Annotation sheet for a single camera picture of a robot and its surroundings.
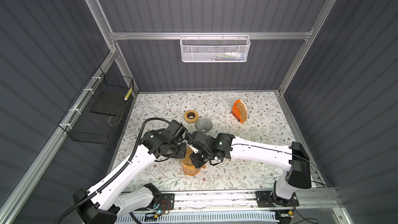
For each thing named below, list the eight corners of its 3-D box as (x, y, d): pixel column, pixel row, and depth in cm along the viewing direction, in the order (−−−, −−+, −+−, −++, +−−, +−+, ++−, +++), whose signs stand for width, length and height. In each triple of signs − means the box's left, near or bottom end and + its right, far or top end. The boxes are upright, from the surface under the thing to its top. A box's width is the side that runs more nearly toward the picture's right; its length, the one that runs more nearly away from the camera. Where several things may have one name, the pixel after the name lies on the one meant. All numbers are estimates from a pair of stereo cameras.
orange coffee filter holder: (240, 124, 104) (243, 116, 96) (229, 111, 111) (231, 102, 104) (248, 120, 106) (252, 112, 98) (238, 108, 113) (240, 99, 106)
